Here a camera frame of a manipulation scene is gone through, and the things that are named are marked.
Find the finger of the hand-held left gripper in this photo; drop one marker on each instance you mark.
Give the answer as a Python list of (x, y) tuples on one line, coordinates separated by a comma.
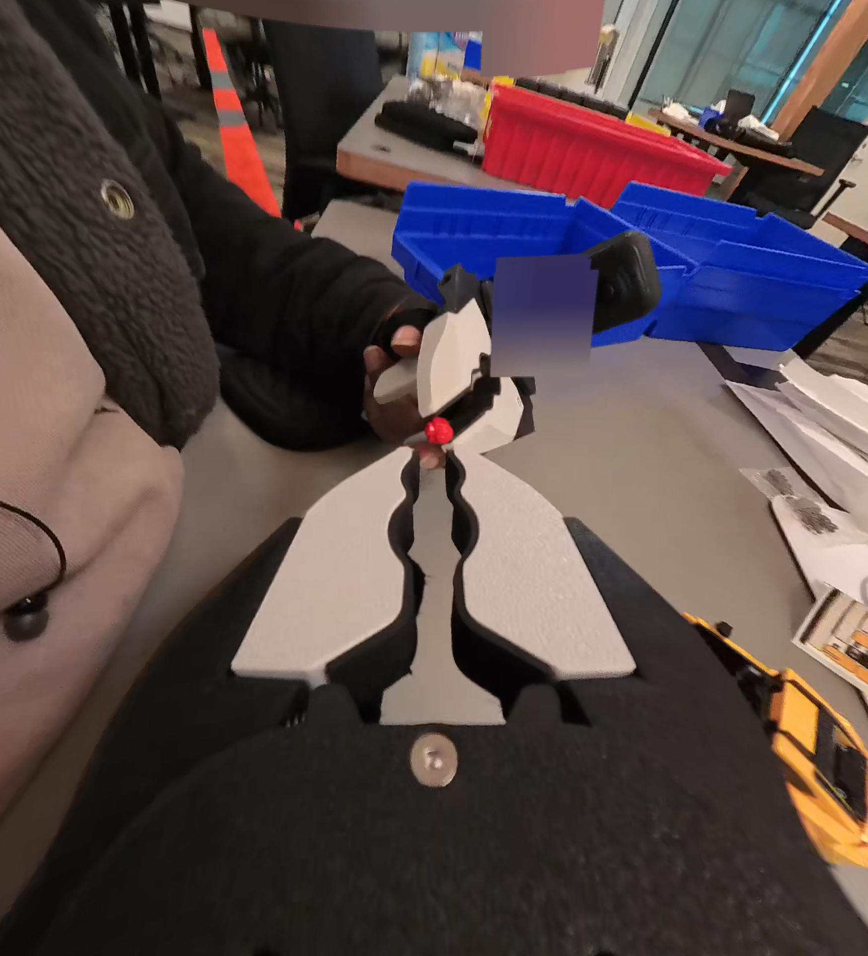
[(505, 418), (452, 358)]

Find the black office chair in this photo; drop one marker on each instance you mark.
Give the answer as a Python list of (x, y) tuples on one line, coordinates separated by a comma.
[(815, 164)]

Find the orange traffic cone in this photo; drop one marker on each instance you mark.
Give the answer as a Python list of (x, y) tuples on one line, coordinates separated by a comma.
[(243, 134)]

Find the row of black boxes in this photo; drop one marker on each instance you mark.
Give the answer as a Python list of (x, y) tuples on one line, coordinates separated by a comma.
[(576, 95)]

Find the person's left hand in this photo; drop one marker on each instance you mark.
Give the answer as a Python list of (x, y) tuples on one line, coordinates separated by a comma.
[(389, 422)]

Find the dark grey fleece jacket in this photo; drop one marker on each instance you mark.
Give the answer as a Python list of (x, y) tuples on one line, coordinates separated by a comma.
[(68, 187)]

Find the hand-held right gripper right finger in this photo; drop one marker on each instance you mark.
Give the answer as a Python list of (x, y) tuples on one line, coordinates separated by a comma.
[(538, 582)]

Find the large yellow plastic bin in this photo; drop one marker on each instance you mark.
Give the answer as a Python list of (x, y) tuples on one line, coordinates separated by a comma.
[(647, 123)]

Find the red plastic bin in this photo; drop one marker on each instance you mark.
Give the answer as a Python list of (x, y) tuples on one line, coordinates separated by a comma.
[(590, 149)]

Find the sticker sheet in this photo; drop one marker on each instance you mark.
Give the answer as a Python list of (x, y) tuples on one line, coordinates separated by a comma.
[(859, 646)]

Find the orange lego car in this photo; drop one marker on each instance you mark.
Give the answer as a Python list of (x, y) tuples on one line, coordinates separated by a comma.
[(822, 762)]

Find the clear bag of metal parts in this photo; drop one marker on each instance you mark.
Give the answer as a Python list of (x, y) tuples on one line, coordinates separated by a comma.
[(449, 93)]

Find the wooden pillar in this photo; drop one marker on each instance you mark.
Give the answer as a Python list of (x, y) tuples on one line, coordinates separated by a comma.
[(830, 60)]

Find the white book stand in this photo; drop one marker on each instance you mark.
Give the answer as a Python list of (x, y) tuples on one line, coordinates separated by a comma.
[(837, 567)]

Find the beige sweatshirt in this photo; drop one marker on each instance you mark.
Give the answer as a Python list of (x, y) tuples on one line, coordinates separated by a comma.
[(45, 485)]

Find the small red round lego stud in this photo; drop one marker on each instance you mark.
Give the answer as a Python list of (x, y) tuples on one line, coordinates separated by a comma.
[(439, 429)]

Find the long wooden edge desk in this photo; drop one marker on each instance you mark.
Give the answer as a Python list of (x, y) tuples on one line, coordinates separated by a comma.
[(867, 235)]

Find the blue plastic bin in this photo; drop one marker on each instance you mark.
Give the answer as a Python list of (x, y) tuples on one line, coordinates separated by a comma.
[(673, 202), (478, 224), (777, 299)]

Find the black foam pad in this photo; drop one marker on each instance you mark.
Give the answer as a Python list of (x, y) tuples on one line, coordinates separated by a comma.
[(426, 123)]

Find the clear bag of small parts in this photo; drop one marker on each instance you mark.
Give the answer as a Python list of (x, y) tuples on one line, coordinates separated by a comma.
[(800, 508)]

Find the white wipes canister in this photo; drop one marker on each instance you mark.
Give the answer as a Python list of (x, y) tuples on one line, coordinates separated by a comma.
[(426, 52), (460, 52)]

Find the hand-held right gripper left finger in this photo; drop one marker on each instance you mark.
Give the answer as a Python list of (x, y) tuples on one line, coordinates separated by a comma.
[(329, 582)]

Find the black high-back chair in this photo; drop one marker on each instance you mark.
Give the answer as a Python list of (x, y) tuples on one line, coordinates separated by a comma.
[(322, 97)]

